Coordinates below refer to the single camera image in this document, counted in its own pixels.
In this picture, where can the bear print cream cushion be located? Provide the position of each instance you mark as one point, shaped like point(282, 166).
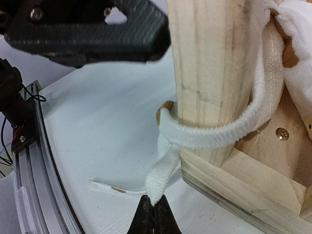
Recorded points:
point(232, 60)

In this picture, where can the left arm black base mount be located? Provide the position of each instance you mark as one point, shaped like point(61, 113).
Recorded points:
point(17, 105)

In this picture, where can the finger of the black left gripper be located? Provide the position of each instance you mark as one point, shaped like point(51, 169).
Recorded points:
point(79, 32)

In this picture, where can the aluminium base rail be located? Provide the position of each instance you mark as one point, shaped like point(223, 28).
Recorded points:
point(41, 202)

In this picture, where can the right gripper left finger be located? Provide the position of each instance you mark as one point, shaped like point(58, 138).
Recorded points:
point(143, 221)

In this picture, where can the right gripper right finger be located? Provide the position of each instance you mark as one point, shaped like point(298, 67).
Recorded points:
point(164, 220)

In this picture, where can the wooden pet bed frame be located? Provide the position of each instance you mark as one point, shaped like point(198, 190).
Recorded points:
point(266, 179)

